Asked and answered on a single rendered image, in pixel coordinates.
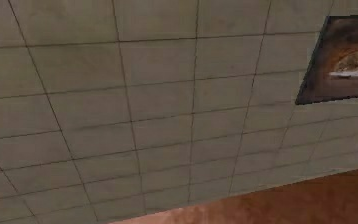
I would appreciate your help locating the dark brown framed picture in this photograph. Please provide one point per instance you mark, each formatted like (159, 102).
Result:
(340, 66)

